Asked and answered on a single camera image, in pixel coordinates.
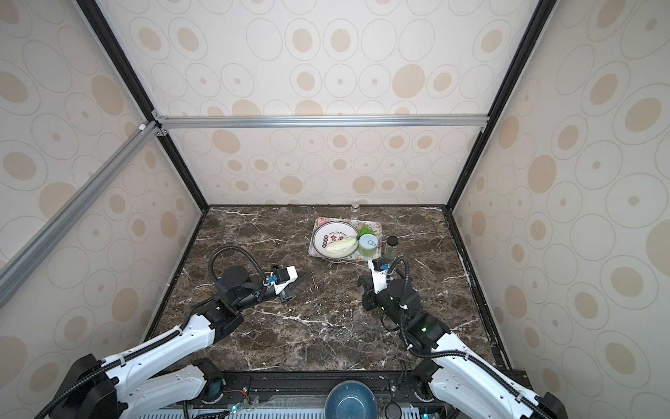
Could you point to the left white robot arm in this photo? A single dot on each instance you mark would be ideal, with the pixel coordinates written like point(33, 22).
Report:
point(132, 383)

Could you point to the green herb spice jar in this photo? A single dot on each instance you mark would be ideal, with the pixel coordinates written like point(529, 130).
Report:
point(391, 248)

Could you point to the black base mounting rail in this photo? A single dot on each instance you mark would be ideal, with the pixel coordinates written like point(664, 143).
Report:
point(261, 386)

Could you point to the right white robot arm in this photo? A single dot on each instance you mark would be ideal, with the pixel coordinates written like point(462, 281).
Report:
point(451, 372)

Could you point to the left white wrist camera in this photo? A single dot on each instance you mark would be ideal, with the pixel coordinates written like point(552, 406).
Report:
point(282, 277)

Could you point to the black vertical right corner post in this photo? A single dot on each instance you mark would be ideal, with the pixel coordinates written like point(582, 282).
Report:
point(531, 36)

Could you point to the floral rectangular tray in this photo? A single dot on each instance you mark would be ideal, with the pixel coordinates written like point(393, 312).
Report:
point(375, 226)

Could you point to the green labelled tin can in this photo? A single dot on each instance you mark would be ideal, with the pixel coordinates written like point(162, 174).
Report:
point(368, 245)

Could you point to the clear glass shaker bottle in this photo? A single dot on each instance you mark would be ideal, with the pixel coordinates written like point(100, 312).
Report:
point(355, 207)

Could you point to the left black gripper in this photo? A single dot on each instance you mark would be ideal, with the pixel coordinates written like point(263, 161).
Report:
point(285, 296)

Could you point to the black vertical corner post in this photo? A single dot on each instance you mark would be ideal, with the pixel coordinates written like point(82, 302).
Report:
point(531, 36)
point(113, 49)

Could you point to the black vertical left corner post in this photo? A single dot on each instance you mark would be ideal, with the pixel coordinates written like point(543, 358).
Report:
point(113, 49)

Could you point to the side aluminium frame rail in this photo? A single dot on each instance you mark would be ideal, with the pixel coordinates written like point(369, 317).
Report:
point(30, 256)

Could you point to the green plastic leaf vegetable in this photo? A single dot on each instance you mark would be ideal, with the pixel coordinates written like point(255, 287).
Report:
point(366, 230)

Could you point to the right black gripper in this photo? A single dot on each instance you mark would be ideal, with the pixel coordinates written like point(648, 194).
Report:
point(370, 296)

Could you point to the pale napa cabbage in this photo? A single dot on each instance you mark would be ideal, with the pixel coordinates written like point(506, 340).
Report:
point(342, 248)

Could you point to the blue ceramic bowl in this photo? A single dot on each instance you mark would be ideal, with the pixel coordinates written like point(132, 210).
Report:
point(351, 400)

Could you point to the white round plate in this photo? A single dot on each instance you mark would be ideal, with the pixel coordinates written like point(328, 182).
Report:
point(327, 233)

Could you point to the horizontal aluminium frame rail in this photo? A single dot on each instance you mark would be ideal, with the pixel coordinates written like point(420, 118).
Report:
point(337, 121)

